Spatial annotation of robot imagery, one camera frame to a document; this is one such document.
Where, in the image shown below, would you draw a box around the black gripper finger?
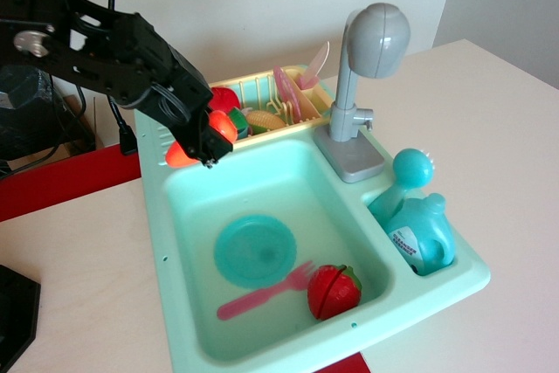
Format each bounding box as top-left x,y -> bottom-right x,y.
174,110 -> 233,168

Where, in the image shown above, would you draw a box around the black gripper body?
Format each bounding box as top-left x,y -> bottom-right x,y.
108,12 -> 211,137

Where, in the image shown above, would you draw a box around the orange toy carrot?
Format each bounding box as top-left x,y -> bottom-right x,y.
165,108 -> 249,169

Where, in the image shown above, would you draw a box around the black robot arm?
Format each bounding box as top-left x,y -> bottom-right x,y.
1,0 -> 232,167

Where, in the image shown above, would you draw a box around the pink toy plate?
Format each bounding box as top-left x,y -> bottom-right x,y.
273,66 -> 301,123

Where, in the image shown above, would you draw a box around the teal toy plate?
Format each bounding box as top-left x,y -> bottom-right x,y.
214,214 -> 297,289

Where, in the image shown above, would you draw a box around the red toy tomato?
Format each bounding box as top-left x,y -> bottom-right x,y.
209,86 -> 241,114

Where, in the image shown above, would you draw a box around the yellow toy corn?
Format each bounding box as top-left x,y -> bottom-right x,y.
246,110 -> 286,132

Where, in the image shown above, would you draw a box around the yellow dish rack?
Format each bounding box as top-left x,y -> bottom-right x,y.
210,66 -> 333,149

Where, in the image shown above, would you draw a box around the black bag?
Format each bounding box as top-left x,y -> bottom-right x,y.
1,66 -> 96,179

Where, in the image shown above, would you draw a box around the pink toy knife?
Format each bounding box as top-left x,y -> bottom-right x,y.
298,41 -> 330,90

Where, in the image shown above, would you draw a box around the mint green toy sink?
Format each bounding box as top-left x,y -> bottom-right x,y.
135,114 -> 490,372

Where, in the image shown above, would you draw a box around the pink toy fork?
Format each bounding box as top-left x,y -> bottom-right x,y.
217,261 -> 315,321

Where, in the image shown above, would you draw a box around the red toy strawberry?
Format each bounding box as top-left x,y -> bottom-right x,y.
307,265 -> 362,321

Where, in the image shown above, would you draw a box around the grey toy faucet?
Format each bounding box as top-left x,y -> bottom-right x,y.
312,2 -> 411,183

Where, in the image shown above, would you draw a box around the teal dish brush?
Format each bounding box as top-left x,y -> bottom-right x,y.
368,148 -> 434,225

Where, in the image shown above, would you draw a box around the black base block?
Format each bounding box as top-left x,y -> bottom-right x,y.
1,266 -> 41,372

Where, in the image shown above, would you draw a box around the teal cleanser bottle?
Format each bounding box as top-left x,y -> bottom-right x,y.
384,193 -> 456,276

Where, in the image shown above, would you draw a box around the black cable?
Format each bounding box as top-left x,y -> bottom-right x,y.
104,97 -> 140,156

